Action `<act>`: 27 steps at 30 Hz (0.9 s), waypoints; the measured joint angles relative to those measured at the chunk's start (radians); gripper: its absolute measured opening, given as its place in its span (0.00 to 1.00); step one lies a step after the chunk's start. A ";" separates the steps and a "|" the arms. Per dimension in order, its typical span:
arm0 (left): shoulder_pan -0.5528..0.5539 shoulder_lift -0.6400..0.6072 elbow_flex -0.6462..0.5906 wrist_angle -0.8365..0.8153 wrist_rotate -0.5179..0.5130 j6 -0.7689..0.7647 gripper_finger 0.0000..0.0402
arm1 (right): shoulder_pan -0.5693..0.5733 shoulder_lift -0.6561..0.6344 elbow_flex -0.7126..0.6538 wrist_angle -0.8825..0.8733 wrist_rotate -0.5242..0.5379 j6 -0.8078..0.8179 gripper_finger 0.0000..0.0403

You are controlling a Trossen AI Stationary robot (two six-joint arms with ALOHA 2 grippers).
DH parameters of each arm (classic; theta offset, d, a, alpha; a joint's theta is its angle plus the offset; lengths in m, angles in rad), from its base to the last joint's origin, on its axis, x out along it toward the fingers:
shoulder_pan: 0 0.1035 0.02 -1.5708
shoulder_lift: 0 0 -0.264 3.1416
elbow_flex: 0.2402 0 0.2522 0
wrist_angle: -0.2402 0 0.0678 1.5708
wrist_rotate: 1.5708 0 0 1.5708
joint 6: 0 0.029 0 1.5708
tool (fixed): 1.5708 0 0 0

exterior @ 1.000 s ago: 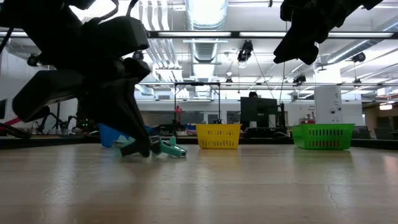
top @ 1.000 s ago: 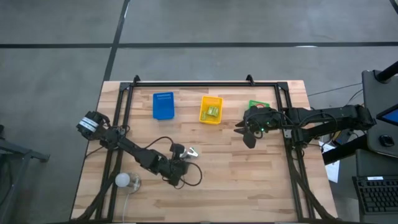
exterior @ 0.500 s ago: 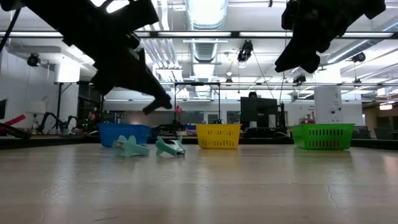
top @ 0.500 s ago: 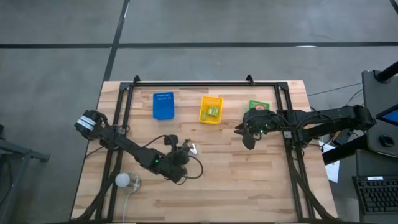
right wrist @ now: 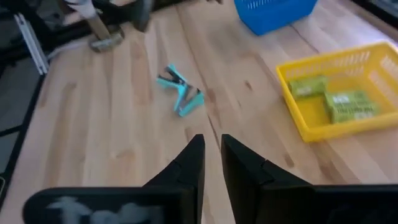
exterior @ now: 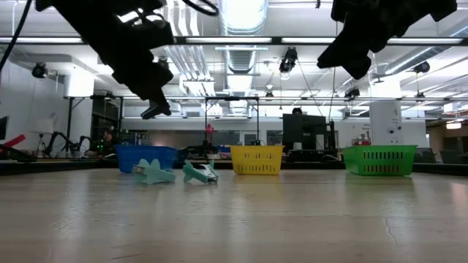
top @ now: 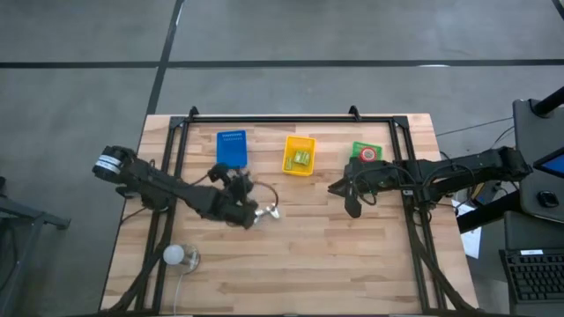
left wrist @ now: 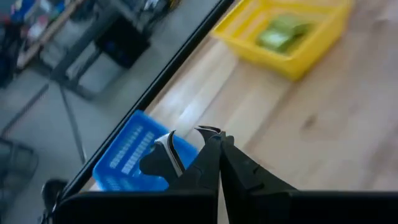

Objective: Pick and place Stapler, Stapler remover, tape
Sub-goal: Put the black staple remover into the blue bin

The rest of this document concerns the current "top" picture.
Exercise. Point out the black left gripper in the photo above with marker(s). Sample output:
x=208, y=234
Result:
x=233, y=212

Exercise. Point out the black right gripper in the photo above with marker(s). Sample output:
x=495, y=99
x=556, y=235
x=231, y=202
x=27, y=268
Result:
x=372, y=178

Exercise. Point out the red tape roll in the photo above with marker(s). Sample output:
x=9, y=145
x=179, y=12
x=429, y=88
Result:
x=368, y=154

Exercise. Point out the green staple box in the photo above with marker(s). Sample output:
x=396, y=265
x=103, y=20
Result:
x=305, y=161
x=299, y=155

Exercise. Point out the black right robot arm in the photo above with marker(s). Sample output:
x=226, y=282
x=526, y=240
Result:
x=462, y=171

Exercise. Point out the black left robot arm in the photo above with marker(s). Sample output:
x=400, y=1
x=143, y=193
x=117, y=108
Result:
x=167, y=187

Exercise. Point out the blue plastic basket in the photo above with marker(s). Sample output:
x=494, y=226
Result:
x=232, y=149

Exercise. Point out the yellow plastic basket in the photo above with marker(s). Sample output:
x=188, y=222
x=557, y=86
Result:
x=293, y=143

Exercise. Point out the clear round dish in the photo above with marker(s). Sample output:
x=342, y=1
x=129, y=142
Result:
x=191, y=260

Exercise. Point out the white ball light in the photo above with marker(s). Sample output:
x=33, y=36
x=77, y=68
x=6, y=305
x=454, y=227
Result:
x=173, y=254

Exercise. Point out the white paper sheet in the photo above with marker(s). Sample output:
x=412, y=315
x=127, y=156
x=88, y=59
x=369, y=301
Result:
x=470, y=238

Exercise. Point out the black support beam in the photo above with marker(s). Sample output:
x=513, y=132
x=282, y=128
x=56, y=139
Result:
x=489, y=216

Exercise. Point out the black computer mouse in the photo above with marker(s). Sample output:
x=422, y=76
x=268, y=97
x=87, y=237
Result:
x=548, y=199

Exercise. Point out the black laptop keyboard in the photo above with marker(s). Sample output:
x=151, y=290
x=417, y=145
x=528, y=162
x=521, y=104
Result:
x=535, y=276

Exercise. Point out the monitor with blue screen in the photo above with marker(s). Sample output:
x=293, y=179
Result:
x=553, y=164

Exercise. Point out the black pole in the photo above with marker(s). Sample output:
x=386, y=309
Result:
x=548, y=102

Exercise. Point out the grey metal stand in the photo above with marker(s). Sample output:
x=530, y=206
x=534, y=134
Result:
x=26, y=220

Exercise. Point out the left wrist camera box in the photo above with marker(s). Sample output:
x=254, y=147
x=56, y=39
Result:
x=231, y=178

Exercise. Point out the black table frame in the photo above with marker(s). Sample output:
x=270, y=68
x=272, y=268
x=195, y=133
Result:
x=288, y=119

